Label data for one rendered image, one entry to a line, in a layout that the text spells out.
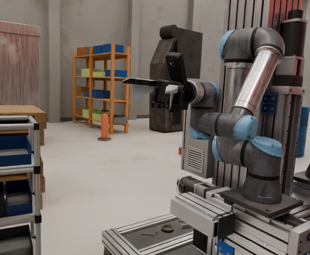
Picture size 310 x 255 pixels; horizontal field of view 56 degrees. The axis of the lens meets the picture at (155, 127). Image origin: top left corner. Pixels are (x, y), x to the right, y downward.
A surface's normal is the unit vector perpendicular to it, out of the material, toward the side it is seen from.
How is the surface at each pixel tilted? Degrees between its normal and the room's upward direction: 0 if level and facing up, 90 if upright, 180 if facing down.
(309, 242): 90
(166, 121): 90
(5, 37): 90
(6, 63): 90
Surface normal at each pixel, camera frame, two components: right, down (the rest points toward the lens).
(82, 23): 0.58, 0.15
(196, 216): -0.82, 0.05
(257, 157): -0.66, 0.07
